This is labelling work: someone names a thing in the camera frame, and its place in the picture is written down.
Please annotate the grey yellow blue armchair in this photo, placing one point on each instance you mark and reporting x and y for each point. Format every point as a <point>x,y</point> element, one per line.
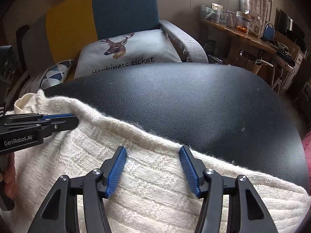
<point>72,24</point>

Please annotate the black monitor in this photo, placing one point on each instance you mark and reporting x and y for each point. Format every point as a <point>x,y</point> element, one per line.
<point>286,26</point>

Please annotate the cream knitted sweater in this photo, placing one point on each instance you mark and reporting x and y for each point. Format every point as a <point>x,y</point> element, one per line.
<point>152,194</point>

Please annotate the person left hand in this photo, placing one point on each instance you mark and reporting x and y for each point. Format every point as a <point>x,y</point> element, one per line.
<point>10,186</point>

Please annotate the wooden side table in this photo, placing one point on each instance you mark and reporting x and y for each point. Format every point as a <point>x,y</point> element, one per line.
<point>232,47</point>

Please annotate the deer print cushion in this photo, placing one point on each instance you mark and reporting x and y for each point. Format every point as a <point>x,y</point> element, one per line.
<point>139,48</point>

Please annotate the jar with oranges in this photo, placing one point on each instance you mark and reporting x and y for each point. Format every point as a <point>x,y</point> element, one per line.
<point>242,22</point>

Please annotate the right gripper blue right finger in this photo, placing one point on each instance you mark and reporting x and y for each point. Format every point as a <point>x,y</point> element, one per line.
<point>206,184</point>

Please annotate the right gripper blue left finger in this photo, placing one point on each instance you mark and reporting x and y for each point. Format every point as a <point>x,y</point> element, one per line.
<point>100,184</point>

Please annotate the pink cloth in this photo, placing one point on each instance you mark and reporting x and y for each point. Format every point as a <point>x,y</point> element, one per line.
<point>307,150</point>

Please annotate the blue triangle pattern cushion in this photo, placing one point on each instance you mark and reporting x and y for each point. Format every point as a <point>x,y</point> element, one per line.
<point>56,74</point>

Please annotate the blue bag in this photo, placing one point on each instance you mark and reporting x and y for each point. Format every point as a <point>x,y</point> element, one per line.
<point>268,32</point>

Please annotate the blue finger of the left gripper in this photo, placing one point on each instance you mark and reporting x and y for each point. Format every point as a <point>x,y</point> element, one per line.
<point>55,116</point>

